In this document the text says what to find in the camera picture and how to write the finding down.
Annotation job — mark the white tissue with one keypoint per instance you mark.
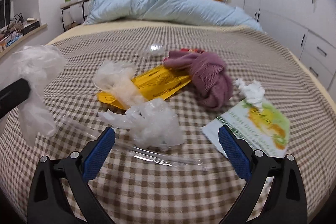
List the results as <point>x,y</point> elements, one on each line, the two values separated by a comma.
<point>253,93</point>

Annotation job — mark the yellow paper package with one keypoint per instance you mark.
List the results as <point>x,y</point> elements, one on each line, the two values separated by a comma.
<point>158,82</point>

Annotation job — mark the white plastic bag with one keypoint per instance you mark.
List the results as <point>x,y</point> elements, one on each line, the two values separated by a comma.
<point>150,124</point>

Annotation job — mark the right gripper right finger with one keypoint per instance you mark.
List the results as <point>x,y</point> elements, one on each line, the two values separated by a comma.
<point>286,200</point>

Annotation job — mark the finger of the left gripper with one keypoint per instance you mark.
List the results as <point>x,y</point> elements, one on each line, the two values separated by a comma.
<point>13,95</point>

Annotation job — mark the clear plastic glove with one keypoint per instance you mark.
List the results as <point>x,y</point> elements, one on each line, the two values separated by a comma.
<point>39,65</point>

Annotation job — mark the purple knotted cloth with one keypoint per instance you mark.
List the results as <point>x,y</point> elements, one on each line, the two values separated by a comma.
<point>209,76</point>

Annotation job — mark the windowsill clutter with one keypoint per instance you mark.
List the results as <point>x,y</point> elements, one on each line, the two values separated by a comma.
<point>18,27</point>

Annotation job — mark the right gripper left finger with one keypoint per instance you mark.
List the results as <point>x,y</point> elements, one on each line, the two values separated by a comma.
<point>48,202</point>

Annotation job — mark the white wardrobe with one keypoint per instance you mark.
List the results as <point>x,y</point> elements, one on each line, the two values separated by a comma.
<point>309,35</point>

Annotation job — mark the green white food package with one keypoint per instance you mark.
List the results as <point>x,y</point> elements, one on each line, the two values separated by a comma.
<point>267,129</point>

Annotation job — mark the black bedside table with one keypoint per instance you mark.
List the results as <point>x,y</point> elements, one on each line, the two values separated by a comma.
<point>73,13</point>

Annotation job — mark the light blue duvet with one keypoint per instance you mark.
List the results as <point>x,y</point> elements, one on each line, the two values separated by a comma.
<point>190,12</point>

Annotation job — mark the translucent plastic bag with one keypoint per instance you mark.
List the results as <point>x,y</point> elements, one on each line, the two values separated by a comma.
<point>115,79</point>

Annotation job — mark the red package under cloth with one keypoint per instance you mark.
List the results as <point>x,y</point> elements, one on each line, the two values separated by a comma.
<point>183,52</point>

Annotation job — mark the small crumpled clear wrapper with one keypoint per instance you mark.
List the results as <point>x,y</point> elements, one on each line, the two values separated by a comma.
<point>155,50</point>

